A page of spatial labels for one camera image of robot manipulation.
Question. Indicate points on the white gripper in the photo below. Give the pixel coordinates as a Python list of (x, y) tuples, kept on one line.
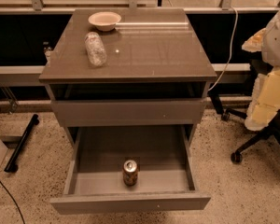
[(277, 44)]

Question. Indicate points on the orange soda can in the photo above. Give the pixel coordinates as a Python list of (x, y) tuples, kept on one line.
[(130, 172)]

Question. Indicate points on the grey drawer cabinet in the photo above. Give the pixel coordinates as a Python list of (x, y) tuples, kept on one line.
[(152, 54)]

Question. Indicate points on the closed grey top drawer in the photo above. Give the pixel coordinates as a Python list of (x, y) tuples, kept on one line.
[(128, 112)]

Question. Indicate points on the open grey middle drawer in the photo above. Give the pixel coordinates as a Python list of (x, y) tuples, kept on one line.
[(95, 178)]

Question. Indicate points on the black office chair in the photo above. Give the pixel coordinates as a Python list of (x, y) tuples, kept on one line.
[(263, 113)]

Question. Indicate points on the white paper bowl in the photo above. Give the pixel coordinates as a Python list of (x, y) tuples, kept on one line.
[(104, 21)]

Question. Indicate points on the clear plastic water bottle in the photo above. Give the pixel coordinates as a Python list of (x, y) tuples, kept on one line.
[(95, 49)]

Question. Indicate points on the small bottle behind cabinet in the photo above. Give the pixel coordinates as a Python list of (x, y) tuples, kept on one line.
[(47, 50)]

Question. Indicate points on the black metal bar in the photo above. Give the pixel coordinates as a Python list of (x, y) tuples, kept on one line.
[(11, 166)]

